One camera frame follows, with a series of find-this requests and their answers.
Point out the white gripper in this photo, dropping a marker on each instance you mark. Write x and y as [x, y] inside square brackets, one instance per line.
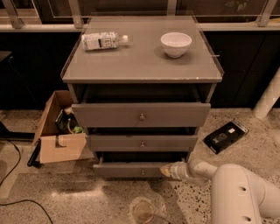
[176, 170]

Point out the grey bottom drawer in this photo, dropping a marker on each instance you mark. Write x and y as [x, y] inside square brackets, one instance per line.
[136, 164]

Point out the grey drawer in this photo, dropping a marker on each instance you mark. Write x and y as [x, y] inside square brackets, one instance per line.
[145, 115]
[141, 143]
[136, 164]

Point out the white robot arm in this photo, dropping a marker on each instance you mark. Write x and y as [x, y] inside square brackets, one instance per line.
[238, 196]

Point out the grey middle drawer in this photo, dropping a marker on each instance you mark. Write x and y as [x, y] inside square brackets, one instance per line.
[141, 143]

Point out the grey top drawer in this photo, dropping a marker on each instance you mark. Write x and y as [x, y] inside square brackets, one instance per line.
[145, 115]

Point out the grey wooden drawer cabinet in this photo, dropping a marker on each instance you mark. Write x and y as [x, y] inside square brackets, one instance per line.
[140, 72]

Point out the black flat box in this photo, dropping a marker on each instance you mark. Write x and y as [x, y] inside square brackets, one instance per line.
[225, 136]

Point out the green items in box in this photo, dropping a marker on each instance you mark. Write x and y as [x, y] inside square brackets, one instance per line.
[67, 123]

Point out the open cardboard box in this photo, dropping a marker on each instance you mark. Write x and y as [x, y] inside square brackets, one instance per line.
[56, 146]

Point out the white ceramic bowl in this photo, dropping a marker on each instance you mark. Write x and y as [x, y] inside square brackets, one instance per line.
[175, 44]

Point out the plastic water bottle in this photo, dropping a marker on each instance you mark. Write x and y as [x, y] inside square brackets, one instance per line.
[103, 40]

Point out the white cylindrical post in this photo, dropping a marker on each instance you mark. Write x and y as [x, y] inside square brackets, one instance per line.
[269, 97]

